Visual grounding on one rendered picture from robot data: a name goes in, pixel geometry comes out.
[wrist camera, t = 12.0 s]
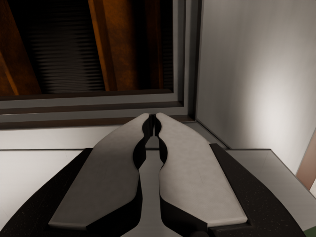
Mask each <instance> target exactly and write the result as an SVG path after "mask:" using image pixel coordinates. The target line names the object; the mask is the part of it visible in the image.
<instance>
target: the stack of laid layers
mask: <svg viewBox="0 0 316 237"><path fill-rule="evenodd" d="M201 8H202V0H172V49H173V88H165V89H144V90H123V91H102V92H82V93H61V94H40V95H10V96H0V150H84V149H85V148H93V147H94V146H95V145H96V144H97V143H98V142H99V141H100V140H101V139H103V138H104V137H105V136H106V135H108V134H109V133H111V132H112V131H114V130H115V129H117V128H119V127H120V126H122V125H124V124H126V123H127V122H129V121H131V120H133V119H134V118H136V117H138V116H140V115H142V114H144V113H150V114H157V113H160V112H161V113H164V114H166V115H167V116H169V117H171V118H173V119H175V120H177V121H179V122H181V123H183V124H185V125H186V126H188V127H190V128H192V129H193V130H195V131H196V132H198V133H199V134H201V135H202V136H203V137H204V138H206V139H207V140H208V141H209V142H210V143H217V144H218V145H219V146H221V147H222V148H223V149H230V148H229V147H228V146H227V145H225V144H224V143H223V142H222V141H221V140H220V139H218V138H217V137H216V136H215V135H214V134H213V133H211V132H210V131H209V130H208V129H207V128H206V127H204V126H203V125H202V124H201V123H200V122H199V121H197V120H196V119H195V116H196V100H197V83H198V58H199V42H200V25H201ZM145 148H146V150H159V139H158V137H157V136H155V128H153V136H152V137H150V139H149V140H148V141H147V143H146V145H145Z"/></svg>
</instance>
